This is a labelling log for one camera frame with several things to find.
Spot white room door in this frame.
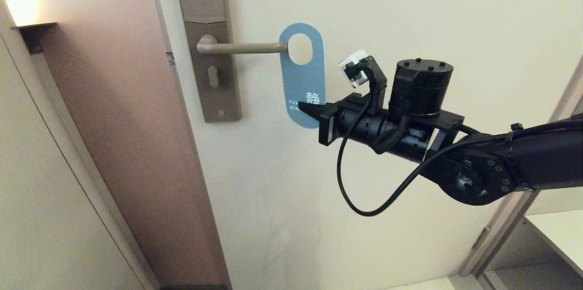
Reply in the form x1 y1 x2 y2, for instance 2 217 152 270
146 0 583 290

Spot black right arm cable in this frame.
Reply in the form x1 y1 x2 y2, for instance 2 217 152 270
337 94 583 217

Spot wall lamp with shelf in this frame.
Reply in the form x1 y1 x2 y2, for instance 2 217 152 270
13 23 57 54

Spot beige metal door handle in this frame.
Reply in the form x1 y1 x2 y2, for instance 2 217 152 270
197 35 288 55

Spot white shelf board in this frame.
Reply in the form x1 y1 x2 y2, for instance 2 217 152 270
524 210 583 277

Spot blue door hanger sign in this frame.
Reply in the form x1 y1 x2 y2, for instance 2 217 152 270
279 23 327 129

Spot short black cable loop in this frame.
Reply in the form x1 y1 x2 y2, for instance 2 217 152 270
373 115 413 155

